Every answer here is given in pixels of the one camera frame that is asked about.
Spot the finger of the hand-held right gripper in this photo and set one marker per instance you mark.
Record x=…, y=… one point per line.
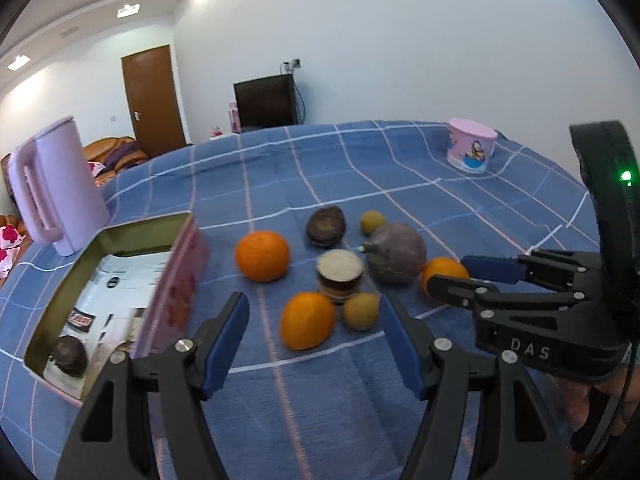
x=460, y=290
x=492, y=267

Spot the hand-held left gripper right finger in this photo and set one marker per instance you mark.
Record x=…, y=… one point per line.
x=400, y=345

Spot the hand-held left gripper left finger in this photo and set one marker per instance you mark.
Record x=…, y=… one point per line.
x=225, y=345

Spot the small orange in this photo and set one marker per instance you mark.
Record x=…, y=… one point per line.
x=440, y=267

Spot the brown-green round fruit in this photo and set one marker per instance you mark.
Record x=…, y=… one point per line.
x=361, y=311

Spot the large purple passion fruit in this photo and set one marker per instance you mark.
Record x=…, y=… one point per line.
x=397, y=255

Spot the pink metal tin box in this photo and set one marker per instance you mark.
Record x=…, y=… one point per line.
x=180, y=280

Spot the medium orange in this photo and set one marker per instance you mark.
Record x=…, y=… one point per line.
x=307, y=320

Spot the large orange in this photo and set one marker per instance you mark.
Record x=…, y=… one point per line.
x=262, y=255

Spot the person's right hand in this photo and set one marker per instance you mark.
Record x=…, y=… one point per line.
x=575, y=402

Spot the small yellow-green longan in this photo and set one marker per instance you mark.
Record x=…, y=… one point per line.
x=373, y=222

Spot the printed paper leaflet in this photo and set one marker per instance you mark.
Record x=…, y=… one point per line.
x=125, y=290

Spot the pink cartoon cup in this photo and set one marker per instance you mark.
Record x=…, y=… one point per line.
x=470, y=147

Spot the wrinkled dark passion fruit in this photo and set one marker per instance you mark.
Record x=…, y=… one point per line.
x=326, y=225

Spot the dark brown round fruit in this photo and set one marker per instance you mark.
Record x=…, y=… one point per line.
x=70, y=355

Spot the blue checkered tablecloth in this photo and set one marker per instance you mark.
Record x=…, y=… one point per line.
x=350, y=170

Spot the small red item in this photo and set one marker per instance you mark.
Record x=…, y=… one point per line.
x=216, y=133

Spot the purple cloth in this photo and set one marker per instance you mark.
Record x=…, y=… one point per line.
x=125, y=155

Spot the pink floral cushion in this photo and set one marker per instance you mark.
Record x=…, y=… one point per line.
x=10, y=236
x=7, y=261
x=95, y=168

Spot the pink electric kettle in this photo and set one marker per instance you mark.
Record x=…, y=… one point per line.
x=65, y=185

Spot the brown leather armchair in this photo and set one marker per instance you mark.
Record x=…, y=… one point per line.
x=100, y=150

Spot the black television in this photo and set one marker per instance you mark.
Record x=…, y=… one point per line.
x=265, y=102

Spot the brown wooden door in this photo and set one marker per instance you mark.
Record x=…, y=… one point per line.
x=152, y=100

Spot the rectangular ceiling light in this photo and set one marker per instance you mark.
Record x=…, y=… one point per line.
x=18, y=62
x=128, y=10

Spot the ceiling air vent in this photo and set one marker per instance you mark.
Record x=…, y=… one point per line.
x=70, y=31

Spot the wall power socket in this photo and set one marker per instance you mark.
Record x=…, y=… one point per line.
x=291, y=64

